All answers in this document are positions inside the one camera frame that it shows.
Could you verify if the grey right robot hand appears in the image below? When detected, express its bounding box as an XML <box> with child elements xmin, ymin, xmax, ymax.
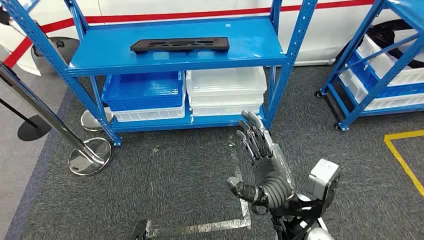
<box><xmin>226</xmin><ymin>110</ymin><xmax>296</xmax><ymax>204</ymax></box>

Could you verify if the black plastic panel part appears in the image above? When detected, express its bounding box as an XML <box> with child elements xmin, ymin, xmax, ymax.
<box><xmin>130</xmin><ymin>37</ymin><xmax>230</xmax><ymax>54</ymax></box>

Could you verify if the blue metal shelf rack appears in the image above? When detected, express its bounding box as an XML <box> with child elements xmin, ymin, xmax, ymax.
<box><xmin>0</xmin><ymin>0</ymin><xmax>319</xmax><ymax>147</ymax></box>
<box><xmin>315</xmin><ymin>0</ymin><xmax>424</xmax><ymax>132</ymax></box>

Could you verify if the silver floor tape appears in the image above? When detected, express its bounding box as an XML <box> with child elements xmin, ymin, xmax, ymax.
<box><xmin>145</xmin><ymin>132</ymin><xmax>253</xmax><ymax>238</ymax></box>

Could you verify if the blue plastic bin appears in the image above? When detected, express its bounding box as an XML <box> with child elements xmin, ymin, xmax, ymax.
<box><xmin>347</xmin><ymin>51</ymin><xmax>424</xmax><ymax>99</ymax></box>
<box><xmin>101</xmin><ymin>71</ymin><xmax>185</xmax><ymax>113</ymax></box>

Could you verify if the white car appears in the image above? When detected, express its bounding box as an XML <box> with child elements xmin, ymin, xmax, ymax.
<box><xmin>0</xmin><ymin>0</ymin><xmax>424</xmax><ymax>77</ymax></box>

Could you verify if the red barrier belt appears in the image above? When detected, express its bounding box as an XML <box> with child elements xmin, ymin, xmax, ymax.
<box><xmin>3</xmin><ymin>0</ymin><xmax>375</xmax><ymax>69</ymax></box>

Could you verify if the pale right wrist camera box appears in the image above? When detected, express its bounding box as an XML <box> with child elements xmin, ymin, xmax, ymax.
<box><xmin>306</xmin><ymin>158</ymin><xmax>343</xmax><ymax>211</ymax></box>

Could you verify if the black base stanchion post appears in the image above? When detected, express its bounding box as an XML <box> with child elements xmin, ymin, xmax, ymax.
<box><xmin>0</xmin><ymin>97</ymin><xmax>53</xmax><ymax>142</ymax></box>

